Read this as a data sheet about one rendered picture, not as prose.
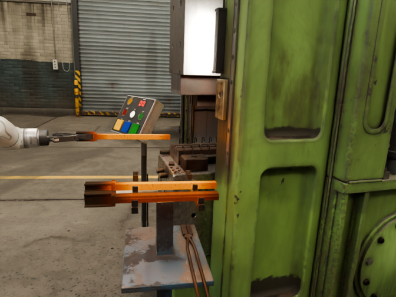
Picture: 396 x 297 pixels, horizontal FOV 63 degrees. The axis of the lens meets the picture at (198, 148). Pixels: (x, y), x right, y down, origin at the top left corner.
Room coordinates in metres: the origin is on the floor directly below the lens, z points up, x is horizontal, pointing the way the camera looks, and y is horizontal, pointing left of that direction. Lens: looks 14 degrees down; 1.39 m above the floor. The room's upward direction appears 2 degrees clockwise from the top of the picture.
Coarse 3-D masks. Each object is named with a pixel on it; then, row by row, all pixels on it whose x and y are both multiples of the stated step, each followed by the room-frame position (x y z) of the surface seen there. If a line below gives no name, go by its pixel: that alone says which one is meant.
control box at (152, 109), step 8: (128, 96) 2.27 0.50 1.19; (128, 104) 2.21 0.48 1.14; (136, 104) 2.15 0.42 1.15; (144, 104) 2.08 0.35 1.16; (152, 104) 2.03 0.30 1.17; (160, 104) 2.06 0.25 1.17; (120, 112) 2.23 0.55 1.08; (128, 112) 2.16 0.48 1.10; (136, 112) 2.10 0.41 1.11; (144, 112) 2.04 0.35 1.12; (152, 112) 2.02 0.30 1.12; (160, 112) 2.07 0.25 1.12; (128, 120) 2.11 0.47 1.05; (136, 120) 2.06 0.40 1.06; (144, 120) 2.00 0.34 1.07; (152, 120) 2.02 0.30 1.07; (112, 128) 2.19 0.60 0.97; (120, 128) 2.12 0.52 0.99; (144, 128) 1.98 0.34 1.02; (152, 128) 2.02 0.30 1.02
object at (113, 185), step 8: (88, 184) 1.04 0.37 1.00; (96, 184) 1.04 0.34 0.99; (104, 184) 1.04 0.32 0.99; (112, 184) 1.04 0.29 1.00; (120, 184) 1.05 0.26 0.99; (128, 184) 1.06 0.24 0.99; (136, 184) 1.06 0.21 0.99; (144, 184) 1.07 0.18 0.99; (152, 184) 1.07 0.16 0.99; (160, 184) 1.08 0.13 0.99; (168, 184) 1.08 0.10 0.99; (176, 184) 1.09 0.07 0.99; (184, 184) 1.09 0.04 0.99; (200, 184) 1.10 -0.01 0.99; (208, 184) 1.10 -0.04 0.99; (216, 184) 1.11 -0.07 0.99
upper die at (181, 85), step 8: (176, 80) 1.64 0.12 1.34; (184, 80) 1.58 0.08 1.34; (192, 80) 1.59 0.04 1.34; (200, 80) 1.60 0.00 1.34; (208, 80) 1.62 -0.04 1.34; (216, 80) 1.63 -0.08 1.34; (176, 88) 1.64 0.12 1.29; (184, 88) 1.58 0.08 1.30; (192, 88) 1.59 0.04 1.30; (200, 88) 1.60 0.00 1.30; (208, 88) 1.62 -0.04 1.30
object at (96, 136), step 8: (96, 136) 1.50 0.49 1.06; (104, 136) 1.52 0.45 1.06; (112, 136) 1.53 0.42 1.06; (120, 136) 1.54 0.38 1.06; (128, 136) 1.55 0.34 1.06; (136, 136) 1.57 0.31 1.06; (144, 136) 1.58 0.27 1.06; (152, 136) 1.59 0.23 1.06; (160, 136) 1.60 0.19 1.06; (168, 136) 1.61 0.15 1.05
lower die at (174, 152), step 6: (174, 144) 1.67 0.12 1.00; (180, 144) 1.67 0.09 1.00; (174, 150) 1.65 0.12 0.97; (180, 150) 1.58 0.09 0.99; (186, 150) 1.58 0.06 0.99; (198, 150) 1.60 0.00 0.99; (204, 150) 1.62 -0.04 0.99; (210, 150) 1.63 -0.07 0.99; (174, 156) 1.65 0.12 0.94; (210, 162) 1.63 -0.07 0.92
